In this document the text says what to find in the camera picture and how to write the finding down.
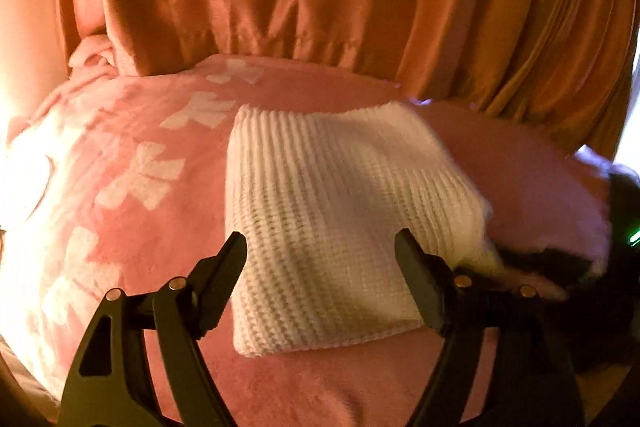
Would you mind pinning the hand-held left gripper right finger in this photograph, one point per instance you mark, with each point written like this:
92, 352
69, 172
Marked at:
416, 268

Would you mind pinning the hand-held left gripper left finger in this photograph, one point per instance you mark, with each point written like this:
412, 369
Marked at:
231, 263

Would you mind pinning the white black red knitted sweater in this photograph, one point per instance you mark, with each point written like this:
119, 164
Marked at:
340, 207

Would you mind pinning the pink blanket with white bows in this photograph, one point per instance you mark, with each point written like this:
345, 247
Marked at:
150, 237

